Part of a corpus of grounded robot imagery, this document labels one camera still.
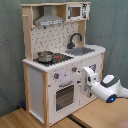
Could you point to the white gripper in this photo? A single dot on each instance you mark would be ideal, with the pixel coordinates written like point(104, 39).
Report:
point(87, 80)

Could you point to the red stove knob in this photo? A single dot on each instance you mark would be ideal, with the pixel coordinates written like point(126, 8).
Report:
point(56, 75)
point(74, 69)

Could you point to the white microwave door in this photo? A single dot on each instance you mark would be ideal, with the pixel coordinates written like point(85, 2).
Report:
point(77, 11)

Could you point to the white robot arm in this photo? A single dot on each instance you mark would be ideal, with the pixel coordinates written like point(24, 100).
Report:
point(107, 90)

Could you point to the wooden toy kitchen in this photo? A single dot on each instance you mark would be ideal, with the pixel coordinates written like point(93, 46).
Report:
point(55, 38)

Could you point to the white dishwasher door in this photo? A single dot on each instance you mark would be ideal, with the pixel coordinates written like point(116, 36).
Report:
point(83, 98)

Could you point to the grey toy sink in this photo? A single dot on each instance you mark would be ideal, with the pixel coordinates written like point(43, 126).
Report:
point(79, 51)

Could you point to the white oven door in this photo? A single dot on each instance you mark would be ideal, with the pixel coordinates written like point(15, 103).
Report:
point(63, 99)

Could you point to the black toy stovetop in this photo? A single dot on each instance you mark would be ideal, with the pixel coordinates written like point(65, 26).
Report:
point(57, 58)

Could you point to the silver toy pot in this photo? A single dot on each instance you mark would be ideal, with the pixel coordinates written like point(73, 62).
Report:
point(45, 56)

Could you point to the grey range hood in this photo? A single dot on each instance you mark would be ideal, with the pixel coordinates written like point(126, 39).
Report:
point(48, 18)

